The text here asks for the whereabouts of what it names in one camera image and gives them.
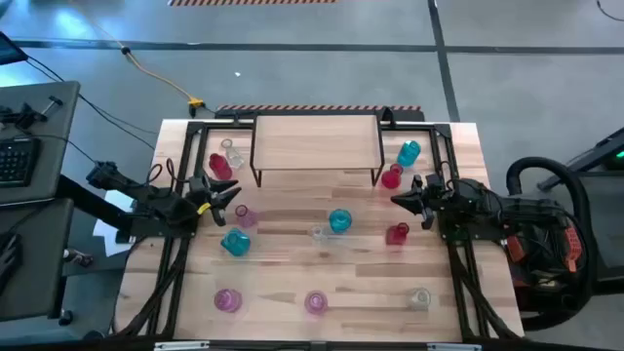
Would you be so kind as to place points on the wooden shelf with black frame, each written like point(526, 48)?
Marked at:
point(317, 141)

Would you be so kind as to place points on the black desk support beam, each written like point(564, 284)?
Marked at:
point(78, 192)

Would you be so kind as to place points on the black keyboard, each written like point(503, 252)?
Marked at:
point(17, 163)

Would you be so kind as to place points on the black aluminium table frame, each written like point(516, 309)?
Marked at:
point(414, 128)

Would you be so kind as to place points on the small pink glass vase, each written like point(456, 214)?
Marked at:
point(245, 216)

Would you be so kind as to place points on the pink ribbed glass bottle vase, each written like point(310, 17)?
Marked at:
point(227, 300)

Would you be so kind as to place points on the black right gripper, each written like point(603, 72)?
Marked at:
point(439, 192)

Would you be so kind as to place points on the wide round clear glass vase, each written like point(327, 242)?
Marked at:
point(419, 299)

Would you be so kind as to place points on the red ribbed cylinder glass vase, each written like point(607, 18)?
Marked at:
point(220, 167)

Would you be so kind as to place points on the round teal glass vase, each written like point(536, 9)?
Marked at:
point(339, 221)

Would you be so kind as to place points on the black orange vacuum cleaner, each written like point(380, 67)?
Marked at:
point(573, 248)

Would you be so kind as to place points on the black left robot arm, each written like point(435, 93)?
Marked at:
point(161, 202)

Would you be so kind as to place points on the black round knob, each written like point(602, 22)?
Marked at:
point(66, 318)

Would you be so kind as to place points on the pink cone-shaped glass vase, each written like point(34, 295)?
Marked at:
point(316, 302)

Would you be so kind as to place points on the red bell-shaped glass vase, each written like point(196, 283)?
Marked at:
point(396, 236)

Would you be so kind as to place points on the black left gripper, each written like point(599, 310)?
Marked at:
point(197, 195)

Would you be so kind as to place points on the tall faceted clear glass vase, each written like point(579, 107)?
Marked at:
point(234, 157)

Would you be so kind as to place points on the wide-mouthed teal glass vase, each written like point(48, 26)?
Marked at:
point(236, 242)

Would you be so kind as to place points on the round red glass vase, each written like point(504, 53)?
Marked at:
point(391, 179)

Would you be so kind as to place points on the teal diamond-pattern glass bottle vase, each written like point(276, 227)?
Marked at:
point(408, 153)

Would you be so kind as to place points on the small metal cylinder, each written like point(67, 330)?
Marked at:
point(78, 257)

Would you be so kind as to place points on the black equipment with green light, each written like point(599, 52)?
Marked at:
point(599, 151)

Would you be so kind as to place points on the small round clear glass vase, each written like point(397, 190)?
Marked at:
point(318, 235)

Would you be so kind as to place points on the black computer mouse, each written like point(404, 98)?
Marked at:
point(7, 256)

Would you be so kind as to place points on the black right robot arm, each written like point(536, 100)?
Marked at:
point(512, 209)

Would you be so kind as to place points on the computer monitor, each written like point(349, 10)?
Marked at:
point(10, 49)

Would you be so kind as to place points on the black desk clamp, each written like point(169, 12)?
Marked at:
point(27, 117)

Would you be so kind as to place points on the grey side desk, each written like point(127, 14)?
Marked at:
point(39, 273)
point(53, 146)

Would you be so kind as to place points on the silver aluminium extrusion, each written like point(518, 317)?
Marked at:
point(180, 346)
point(453, 347)

